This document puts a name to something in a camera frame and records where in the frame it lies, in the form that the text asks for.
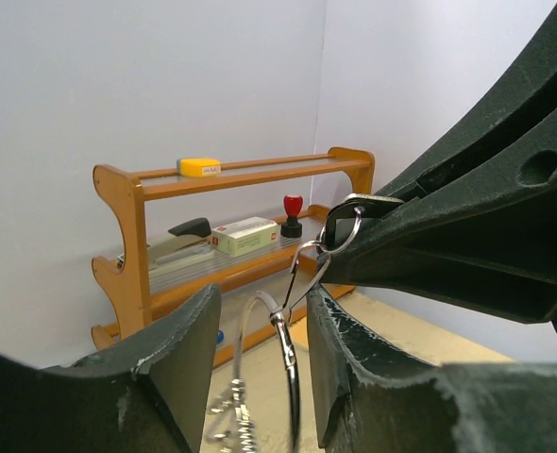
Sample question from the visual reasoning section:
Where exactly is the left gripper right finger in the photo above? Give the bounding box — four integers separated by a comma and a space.
307, 287, 557, 452

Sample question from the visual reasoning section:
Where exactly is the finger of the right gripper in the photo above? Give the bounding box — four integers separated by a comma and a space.
377, 3, 557, 200
324, 109, 557, 333

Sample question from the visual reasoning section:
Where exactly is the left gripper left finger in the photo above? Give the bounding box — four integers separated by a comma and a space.
0, 284, 221, 452

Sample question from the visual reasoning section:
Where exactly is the bunch of silver keys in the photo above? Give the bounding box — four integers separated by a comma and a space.
204, 378, 259, 452

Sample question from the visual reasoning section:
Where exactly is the large silver keyring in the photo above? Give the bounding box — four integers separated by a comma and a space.
231, 263, 329, 452

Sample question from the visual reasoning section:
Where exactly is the wooden shelf rack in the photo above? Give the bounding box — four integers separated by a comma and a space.
91, 147, 375, 349

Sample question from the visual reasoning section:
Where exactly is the grey black stapler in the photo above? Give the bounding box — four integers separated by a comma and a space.
116, 217, 217, 271

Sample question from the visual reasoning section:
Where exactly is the white green box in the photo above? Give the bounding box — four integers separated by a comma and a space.
211, 216, 279, 258

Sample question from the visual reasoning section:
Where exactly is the red black stamp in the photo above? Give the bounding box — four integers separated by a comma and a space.
280, 194, 303, 238

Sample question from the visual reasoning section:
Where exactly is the yellow tape measure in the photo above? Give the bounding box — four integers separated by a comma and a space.
177, 158, 222, 177

